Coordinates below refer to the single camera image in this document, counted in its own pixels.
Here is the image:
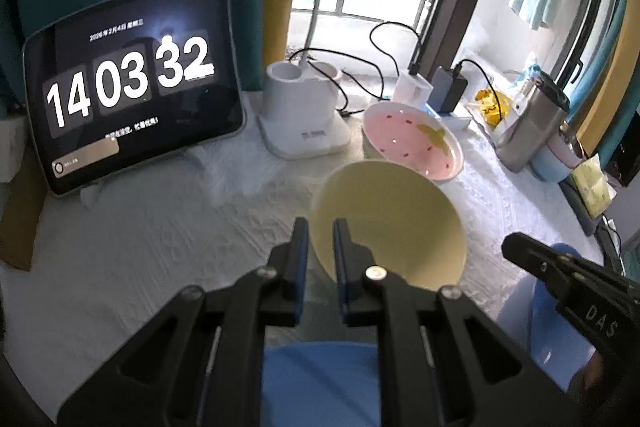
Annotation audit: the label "yellow tissue pack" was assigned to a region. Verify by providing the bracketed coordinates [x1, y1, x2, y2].
[570, 154, 617, 219]

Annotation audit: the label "white charger plug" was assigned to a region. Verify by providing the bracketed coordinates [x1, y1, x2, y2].
[390, 68, 434, 109]

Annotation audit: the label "black charger block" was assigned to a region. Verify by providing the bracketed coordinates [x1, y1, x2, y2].
[427, 67, 469, 114]

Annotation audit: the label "stainless steel tumbler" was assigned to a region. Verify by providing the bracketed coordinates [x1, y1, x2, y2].
[495, 65, 570, 173]

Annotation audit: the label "dark blue bowl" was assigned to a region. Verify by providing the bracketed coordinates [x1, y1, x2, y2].
[527, 275, 596, 391]

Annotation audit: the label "white desk lamp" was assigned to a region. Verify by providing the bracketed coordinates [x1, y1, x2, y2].
[256, 0, 352, 162]

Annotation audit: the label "black charger cable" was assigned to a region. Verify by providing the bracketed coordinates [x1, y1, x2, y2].
[451, 57, 504, 118]

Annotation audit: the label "large light blue plate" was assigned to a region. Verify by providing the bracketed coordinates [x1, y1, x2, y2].
[260, 341, 381, 427]

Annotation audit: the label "white textured tablecloth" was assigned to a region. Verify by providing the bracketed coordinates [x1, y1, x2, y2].
[1, 115, 602, 416]

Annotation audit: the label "light blue bowl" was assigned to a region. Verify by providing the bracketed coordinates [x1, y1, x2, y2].
[529, 143, 574, 183]

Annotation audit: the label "pale green bowl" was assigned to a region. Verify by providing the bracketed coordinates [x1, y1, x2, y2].
[309, 160, 468, 291]

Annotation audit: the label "tablet showing clock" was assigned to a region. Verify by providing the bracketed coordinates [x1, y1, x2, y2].
[23, 0, 245, 196]

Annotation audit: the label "pink strawberry bowl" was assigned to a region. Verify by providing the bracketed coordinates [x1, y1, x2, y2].
[361, 101, 464, 182]

